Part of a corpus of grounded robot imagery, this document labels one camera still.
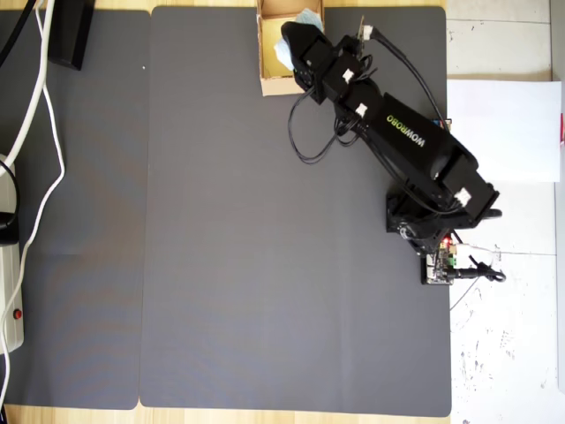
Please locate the black motor driver board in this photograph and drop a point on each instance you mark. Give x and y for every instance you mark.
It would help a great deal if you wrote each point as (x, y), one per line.
(434, 269)

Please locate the small wrist camera board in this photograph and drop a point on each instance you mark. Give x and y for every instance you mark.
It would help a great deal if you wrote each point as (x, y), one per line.
(365, 32)

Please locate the open cardboard box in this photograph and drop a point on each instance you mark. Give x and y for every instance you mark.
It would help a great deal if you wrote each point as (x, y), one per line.
(276, 86)

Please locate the red object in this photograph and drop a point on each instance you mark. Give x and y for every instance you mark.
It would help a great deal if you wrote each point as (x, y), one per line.
(562, 130)

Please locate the blue circuit board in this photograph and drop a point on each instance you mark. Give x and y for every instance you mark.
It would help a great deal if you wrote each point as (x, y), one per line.
(446, 123)

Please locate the black rectangular box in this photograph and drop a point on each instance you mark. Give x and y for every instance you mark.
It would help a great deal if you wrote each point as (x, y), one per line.
(70, 35)

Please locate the white cloth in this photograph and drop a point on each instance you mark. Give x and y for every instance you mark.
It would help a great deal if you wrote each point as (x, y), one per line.
(309, 17)

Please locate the white power strip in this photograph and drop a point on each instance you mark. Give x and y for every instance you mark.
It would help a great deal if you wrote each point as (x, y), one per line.
(11, 282)

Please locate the large dark grey mat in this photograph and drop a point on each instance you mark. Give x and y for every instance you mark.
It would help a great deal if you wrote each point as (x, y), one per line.
(243, 287)

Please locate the narrow dark grey mat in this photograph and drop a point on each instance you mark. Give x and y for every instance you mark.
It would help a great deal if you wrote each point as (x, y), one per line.
(88, 221)

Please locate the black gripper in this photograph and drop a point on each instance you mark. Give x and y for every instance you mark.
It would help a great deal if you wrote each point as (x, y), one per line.
(326, 70)

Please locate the black WOWROBO robot arm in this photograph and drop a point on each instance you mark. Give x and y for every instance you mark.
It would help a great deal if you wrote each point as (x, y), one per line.
(410, 137)

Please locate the white paper sheet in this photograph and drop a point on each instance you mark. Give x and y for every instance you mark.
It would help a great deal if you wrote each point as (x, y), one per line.
(512, 132)

